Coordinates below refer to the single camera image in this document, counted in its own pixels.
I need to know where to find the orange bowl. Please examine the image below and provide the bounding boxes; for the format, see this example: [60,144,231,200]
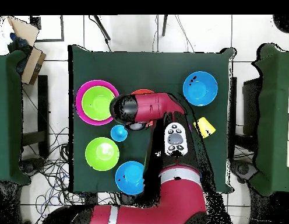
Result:
[130,89,156,96]

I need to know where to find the green bowl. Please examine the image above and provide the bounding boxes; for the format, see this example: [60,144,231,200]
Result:
[81,85,116,121]
[84,136,120,172]

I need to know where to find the yellow cup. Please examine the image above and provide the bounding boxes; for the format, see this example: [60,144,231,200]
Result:
[193,117,217,140]

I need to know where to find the light blue bowl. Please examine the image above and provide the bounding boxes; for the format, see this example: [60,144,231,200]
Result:
[182,71,219,107]
[115,160,146,196]

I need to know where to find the pink bowl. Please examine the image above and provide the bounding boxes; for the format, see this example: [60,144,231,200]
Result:
[75,79,120,126]

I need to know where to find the light blue cup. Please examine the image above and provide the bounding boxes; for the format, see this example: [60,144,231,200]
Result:
[110,124,128,142]

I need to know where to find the dark green table cloth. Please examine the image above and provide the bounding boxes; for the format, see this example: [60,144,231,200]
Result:
[68,44,236,194]

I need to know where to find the black tripod leg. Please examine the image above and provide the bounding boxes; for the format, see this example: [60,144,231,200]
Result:
[161,15,169,37]
[88,15,112,52]

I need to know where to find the black metal stand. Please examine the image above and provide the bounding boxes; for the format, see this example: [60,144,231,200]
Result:
[228,76,262,138]
[22,75,50,159]

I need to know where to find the brown cardboard box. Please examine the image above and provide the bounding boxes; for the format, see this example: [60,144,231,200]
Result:
[20,46,47,85]

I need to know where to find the green cloth side table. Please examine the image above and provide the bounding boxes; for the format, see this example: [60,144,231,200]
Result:
[0,50,31,186]
[249,43,289,197]

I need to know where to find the brown cardboard sheet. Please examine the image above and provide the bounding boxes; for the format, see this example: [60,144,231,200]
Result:
[6,16,40,47]

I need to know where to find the tangled floor cables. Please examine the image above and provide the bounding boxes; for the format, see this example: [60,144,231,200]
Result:
[20,127,122,224]

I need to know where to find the black pedestal leg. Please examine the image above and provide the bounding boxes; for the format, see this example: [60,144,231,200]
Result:
[19,157,46,176]
[230,160,259,184]

